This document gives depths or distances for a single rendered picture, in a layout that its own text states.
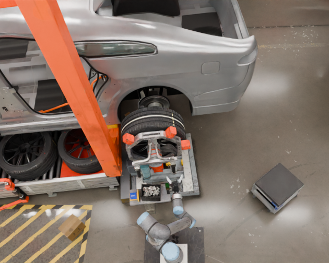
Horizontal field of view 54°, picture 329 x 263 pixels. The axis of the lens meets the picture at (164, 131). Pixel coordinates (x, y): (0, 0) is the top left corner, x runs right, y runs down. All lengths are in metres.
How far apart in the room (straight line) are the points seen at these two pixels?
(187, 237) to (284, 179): 1.22
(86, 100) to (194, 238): 1.81
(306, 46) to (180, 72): 3.02
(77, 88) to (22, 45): 2.56
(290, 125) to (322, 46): 1.64
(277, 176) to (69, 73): 2.48
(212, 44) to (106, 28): 0.91
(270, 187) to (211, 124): 1.25
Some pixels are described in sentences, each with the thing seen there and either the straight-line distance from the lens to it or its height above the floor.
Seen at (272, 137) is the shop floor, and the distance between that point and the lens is 4.41.
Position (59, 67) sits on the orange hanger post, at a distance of 2.22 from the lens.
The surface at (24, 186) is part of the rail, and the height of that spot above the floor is 0.37.
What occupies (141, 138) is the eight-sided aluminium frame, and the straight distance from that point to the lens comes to 3.00.
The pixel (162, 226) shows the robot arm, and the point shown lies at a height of 1.18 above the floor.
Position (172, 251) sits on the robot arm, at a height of 0.63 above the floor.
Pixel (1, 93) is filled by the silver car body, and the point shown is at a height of 1.41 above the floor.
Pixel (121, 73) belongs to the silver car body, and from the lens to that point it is 2.97.
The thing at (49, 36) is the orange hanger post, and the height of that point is 2.43.
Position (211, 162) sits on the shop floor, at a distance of 4.11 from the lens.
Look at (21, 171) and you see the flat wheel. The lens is 3.97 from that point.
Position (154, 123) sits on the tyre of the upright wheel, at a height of 1.18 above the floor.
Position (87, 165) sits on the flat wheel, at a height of 0.48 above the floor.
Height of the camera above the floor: 3.64
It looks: 57 degrees down
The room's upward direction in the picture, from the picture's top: 8 degrees counter-clockwise
